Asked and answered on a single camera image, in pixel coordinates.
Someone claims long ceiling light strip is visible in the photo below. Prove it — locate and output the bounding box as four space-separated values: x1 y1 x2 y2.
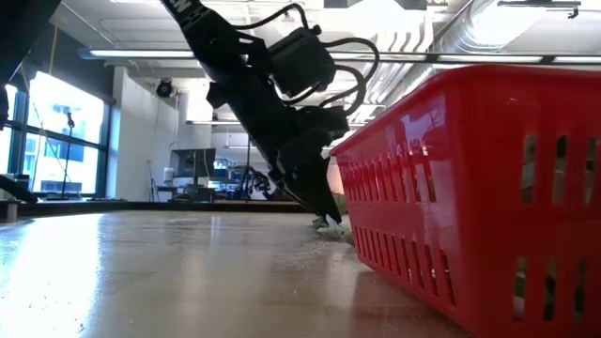
77 46 601 66

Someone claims green dollar bill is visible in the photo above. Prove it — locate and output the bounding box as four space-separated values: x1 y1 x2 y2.
309 214 355 246

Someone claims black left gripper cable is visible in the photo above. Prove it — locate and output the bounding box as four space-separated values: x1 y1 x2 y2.
233 2 381 115

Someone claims black ceiling rail bracket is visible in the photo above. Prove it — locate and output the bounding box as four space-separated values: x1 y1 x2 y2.
496 0 583 21

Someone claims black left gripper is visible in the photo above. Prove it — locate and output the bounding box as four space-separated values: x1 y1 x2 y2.
207 60 351 224

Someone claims black tripod stand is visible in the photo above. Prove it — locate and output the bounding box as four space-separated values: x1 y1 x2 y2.
59 111 79 199

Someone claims large window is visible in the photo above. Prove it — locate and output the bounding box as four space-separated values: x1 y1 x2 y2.
0 69 114 199

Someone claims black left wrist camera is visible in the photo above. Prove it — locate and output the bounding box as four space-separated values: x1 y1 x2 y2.
268 24 338 99

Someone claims background desk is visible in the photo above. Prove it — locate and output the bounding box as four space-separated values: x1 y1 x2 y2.
156 184 220 204

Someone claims round black ceiling fixture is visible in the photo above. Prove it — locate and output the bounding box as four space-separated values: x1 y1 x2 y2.
156 78 176 100

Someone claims red plastic slotted basket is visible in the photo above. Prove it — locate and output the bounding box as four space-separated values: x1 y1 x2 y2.
331 64 601 338

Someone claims dark computer monitor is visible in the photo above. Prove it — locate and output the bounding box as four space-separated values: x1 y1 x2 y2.
168 147 218 179

